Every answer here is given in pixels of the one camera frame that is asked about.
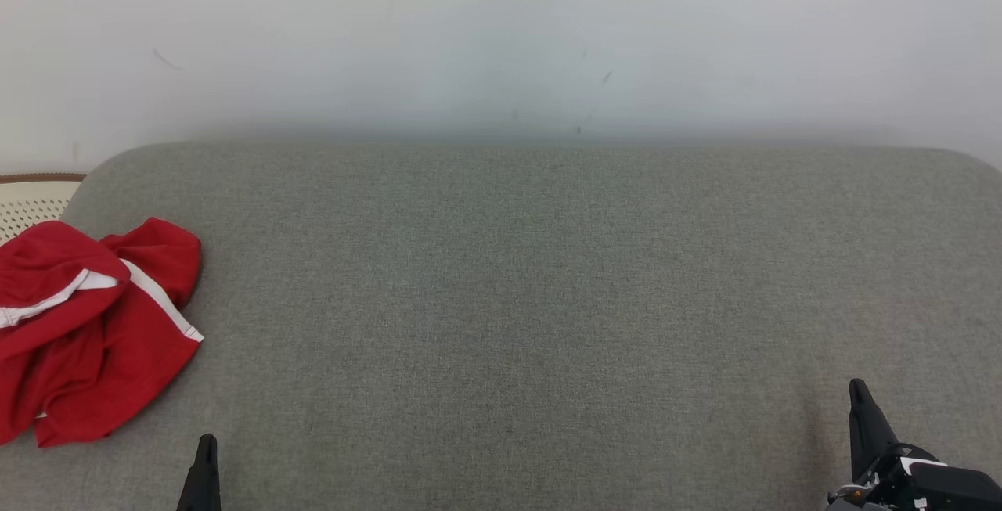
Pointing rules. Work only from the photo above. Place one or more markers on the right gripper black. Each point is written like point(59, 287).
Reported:
point(881, 487)

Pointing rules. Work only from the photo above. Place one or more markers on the grey fabric sofa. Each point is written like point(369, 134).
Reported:
point(517, 300)

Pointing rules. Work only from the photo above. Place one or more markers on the red shorts white side stripe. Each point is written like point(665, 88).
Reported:
point(133, 354)

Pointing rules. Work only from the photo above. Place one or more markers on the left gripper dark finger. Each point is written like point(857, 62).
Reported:
point(203, 484)

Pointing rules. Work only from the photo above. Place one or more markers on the cream perforated laundry basket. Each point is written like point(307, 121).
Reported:
point(27, 202)

